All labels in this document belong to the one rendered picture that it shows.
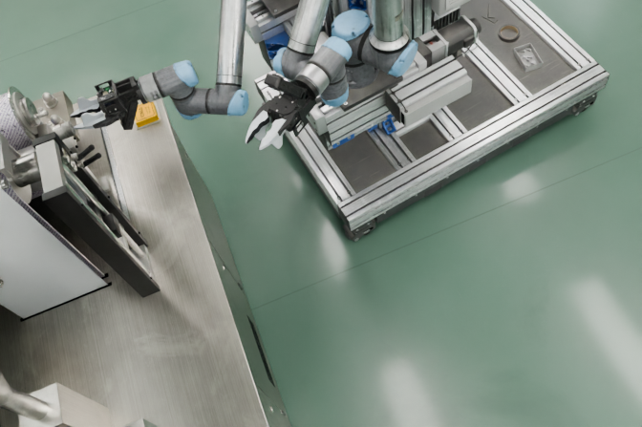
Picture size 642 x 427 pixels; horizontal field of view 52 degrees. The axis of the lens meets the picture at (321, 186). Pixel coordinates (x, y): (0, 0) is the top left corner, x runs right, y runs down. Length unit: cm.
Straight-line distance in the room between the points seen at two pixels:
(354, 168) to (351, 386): 85
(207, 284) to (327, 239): 107
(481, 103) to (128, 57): 185
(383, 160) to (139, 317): 128
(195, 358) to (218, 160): 150
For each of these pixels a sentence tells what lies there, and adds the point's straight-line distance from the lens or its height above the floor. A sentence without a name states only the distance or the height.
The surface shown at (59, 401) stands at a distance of 152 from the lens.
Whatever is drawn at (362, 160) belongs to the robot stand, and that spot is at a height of 21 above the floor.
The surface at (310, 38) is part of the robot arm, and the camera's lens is 176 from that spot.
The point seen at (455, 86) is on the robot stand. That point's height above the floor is 73.
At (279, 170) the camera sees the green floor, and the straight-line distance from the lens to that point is 296.
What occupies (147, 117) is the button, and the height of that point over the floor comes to 92.
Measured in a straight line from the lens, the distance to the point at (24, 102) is 179.
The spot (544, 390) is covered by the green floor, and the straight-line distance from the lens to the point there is 258.
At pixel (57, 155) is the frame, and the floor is 143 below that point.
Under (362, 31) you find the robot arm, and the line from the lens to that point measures 197.
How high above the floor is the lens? 248
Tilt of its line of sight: 59 degrees down
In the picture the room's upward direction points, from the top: 15 degrees counter-clockwise
